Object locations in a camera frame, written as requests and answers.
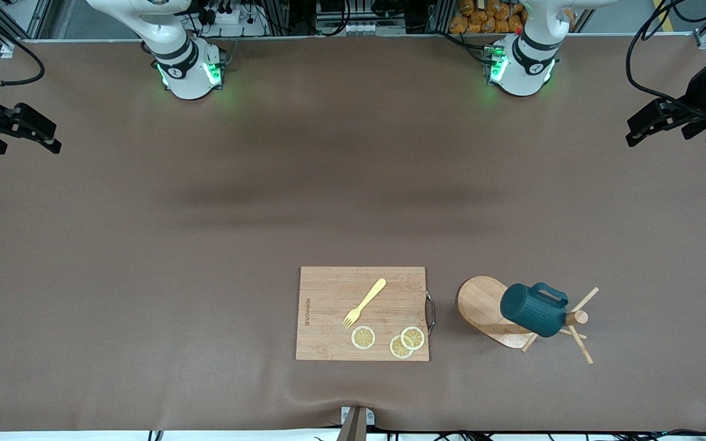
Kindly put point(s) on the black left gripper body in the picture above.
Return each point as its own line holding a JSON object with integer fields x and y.
{"x": 694, "y": 98}

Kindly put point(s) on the teal cup with yellow inside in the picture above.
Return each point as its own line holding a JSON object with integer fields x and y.
{"x": 531, "y": 312}

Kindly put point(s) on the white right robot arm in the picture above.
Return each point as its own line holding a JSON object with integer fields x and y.
{"x": 184, "y": 67}

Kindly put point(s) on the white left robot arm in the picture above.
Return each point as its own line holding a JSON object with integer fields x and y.
{"x": 521, "y": 67}

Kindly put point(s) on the wooden mug rack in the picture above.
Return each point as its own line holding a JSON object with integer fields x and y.
{"x": 478, "y": 303}

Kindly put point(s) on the orange snack bags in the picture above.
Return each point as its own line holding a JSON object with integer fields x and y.
{"x": 488, "y": 21}

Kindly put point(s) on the white power strip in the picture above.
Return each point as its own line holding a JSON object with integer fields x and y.
{"x": 230, "y": 17}

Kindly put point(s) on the white connector strip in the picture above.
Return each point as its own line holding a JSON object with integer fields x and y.
{"x": 371, "y": 29}

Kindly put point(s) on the brown table cover sheet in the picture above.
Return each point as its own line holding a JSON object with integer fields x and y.
{"x": 353, "y": 214}

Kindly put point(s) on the lemon slice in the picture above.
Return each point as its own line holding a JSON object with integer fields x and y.
{"x": 363, "y": 337}
{"x": 413, "y": 338}
{"x": 396, "y": 351}

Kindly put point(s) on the wooden cutting board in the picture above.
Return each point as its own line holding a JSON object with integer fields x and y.
{"x": 328, "y": 331}

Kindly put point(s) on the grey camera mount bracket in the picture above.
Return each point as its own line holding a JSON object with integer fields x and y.
{"x": 356, "y": 425}

